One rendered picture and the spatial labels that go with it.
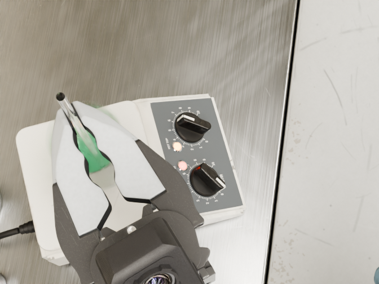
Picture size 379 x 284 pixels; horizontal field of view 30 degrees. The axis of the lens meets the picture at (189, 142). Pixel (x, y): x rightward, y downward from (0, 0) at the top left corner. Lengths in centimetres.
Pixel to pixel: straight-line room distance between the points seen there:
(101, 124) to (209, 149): 24
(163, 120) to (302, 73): 17
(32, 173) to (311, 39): 33
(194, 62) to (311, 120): 14
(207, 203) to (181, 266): 30
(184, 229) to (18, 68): 40
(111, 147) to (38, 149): 21
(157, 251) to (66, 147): 14
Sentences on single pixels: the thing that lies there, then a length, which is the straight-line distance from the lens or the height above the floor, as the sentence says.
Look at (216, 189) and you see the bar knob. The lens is 68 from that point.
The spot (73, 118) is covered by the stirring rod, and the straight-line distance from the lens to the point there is 49.
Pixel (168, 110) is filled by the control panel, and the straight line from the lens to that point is 70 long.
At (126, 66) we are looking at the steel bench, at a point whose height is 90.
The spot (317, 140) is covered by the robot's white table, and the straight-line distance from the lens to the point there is 76.
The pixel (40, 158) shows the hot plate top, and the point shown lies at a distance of 67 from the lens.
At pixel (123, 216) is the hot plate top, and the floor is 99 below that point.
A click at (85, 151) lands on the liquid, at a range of 63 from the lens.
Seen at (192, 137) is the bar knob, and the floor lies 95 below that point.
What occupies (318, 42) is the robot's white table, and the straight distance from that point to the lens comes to 79.
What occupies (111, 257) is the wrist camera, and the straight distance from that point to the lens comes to 38.
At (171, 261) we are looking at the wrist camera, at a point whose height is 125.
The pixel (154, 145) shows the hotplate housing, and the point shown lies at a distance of 68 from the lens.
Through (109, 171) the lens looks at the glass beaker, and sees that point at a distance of 60.
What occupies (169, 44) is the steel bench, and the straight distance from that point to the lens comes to 79.
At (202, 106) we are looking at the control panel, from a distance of 72.
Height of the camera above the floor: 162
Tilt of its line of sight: 75 degrees down
